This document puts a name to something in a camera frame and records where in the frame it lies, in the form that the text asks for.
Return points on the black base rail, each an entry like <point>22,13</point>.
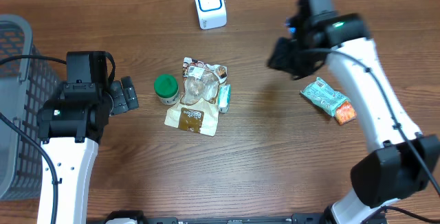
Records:
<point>233,220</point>

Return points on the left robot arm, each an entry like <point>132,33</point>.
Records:
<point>70,126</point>

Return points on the small teal white packet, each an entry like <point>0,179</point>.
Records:
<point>224,98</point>

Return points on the teal snack packet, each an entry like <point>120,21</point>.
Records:
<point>324,96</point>

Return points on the grey plastic mesh basket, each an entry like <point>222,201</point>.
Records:
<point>25,86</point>

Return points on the white barcode scanner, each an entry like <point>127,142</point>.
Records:
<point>211,13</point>

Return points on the orange snack packet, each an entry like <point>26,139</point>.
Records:
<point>345,113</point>

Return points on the brown beige snack pouch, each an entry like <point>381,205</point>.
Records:
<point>197,110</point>

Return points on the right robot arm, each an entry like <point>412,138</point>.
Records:
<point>401,159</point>

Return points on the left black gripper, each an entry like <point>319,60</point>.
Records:
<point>126,95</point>

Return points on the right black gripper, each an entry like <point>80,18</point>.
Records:
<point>278,60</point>

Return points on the green lid jar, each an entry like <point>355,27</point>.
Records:
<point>167,89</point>

